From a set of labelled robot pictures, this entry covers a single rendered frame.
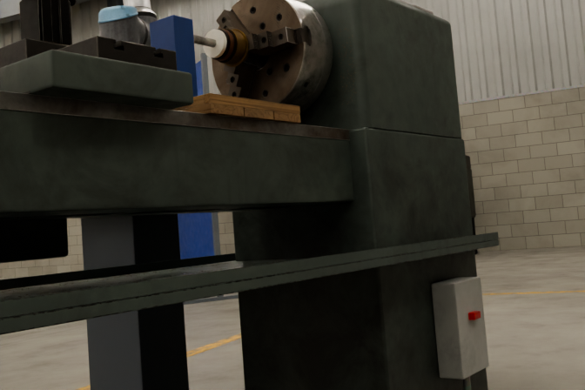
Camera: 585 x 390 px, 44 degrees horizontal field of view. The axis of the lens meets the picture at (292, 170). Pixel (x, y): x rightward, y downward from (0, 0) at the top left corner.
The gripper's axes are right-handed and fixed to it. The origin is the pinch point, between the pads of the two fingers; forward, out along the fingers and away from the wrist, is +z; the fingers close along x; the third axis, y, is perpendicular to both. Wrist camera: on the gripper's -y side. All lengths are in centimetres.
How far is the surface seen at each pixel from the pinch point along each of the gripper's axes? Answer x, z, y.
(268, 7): 27.7, 13.4, -17.5
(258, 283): 68, 79, -42
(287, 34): 31.4, 22.9, -25.6
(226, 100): 60, 43, -30
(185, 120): 71, 47, -29
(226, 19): 31.7, 14.8, -6.6
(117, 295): 100, 77, -42
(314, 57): 23.2, 27.9, -27.4
